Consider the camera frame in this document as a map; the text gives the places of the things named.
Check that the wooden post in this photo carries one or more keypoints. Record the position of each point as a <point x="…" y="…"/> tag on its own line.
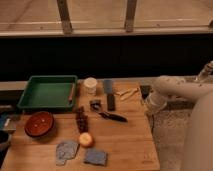
<point x="64" y="16"/>
<point x="130" y="15"/>

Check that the brown wooden bowl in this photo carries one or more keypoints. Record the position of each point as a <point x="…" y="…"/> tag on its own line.
<point x="39" y="124"/>

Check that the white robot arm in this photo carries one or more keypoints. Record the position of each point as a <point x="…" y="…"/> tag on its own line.
<point x="197" y="152"/>

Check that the red yellow apple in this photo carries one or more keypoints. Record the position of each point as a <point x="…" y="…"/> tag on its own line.
<point x="86" y="140"/>

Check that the grey cloth left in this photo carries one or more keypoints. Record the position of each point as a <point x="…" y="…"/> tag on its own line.
<point x="66" y="150"/>

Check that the small dark metal object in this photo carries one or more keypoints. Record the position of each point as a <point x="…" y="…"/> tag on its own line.
<point x="95" y="105"/>

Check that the black handled fork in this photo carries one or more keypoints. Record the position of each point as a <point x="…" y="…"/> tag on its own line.
<point x="112" y="117"/>

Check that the pale wooden sticks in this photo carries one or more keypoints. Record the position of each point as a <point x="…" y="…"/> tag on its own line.
<point x="125" y="94"/>

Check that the blue object at left edge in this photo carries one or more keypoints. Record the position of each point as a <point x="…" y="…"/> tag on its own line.
<point x="8" y="122"/>

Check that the left wooden post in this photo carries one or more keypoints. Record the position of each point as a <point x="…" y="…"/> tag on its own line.
<point x="64" y="16"/>

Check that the bunch of dark grapes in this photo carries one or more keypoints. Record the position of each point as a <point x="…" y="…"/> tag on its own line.
<point x="81" y="120"/>

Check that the blue grey sponge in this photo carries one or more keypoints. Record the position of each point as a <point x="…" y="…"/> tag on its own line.
<point x="95" y="157"/>

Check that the white plastic cup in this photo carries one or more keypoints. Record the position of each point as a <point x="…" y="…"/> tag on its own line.
<point x="91" y="85"/>

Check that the green plastic tray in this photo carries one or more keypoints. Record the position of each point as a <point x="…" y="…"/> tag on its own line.
<point x="48" y="92"/>

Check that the brown stick in tray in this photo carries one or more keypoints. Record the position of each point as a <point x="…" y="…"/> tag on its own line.
<point x="71" y="93"/>

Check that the cleaver with black handle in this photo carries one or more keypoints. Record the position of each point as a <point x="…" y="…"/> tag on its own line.
<point x="108" y="90"/>

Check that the right wooden post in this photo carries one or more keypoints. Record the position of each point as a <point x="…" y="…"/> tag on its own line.
<point x="130" y="15"/>

